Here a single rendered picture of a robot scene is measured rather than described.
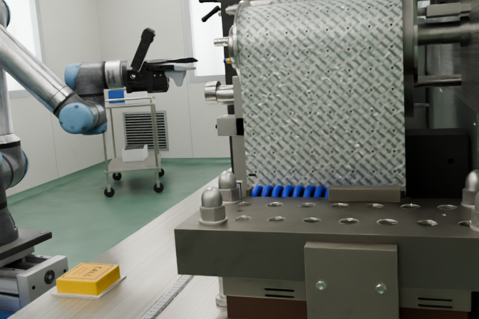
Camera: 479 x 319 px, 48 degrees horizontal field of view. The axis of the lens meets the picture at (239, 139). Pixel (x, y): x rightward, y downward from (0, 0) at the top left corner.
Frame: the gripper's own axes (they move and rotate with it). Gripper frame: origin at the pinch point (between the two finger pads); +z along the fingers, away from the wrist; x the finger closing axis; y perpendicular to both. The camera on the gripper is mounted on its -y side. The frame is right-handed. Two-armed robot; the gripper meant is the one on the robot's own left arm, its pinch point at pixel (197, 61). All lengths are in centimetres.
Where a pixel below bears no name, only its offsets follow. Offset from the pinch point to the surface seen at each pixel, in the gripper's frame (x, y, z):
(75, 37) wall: -524, 30, -169
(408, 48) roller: 72, -9, 33
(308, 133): 70, 3, 19
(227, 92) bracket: 56, -2, 7
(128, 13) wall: -564, 7, -109
